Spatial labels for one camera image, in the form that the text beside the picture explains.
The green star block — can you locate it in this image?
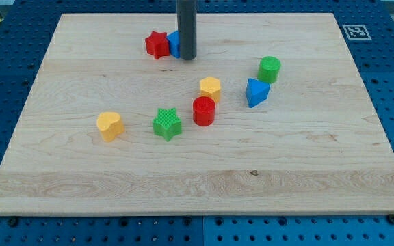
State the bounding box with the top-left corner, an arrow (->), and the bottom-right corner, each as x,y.
152,108 -> 182,141

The red star block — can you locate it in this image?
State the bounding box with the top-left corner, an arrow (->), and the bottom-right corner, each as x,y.
145,31 -> 170,59

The blue cube block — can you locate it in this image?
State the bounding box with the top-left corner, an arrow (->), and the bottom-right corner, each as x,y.
166,31 -> 181,59

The red cylinder block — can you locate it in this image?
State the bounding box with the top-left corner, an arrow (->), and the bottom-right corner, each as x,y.
193,96 -> 216,126

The yellow hexagon block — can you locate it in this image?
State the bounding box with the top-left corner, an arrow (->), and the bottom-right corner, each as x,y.
200,77 -> 221,104

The blue triangle block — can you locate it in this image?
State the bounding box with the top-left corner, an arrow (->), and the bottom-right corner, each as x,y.
246,78 -> 271,108

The wooden board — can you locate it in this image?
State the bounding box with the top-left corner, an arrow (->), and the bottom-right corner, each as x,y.
0,13 -> 394,216

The yellow heart block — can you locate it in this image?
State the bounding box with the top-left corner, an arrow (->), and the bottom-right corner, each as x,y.
96,112 -> 125,142

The green cylinder block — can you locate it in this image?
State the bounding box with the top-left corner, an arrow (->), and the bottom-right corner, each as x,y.
257,56 -> 281,83

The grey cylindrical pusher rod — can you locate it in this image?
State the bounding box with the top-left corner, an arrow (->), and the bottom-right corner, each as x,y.
176,0 -> 198,60

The white fiducial marker tag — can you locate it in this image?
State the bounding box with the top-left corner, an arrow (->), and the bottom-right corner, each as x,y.
343,24 -> 371,40

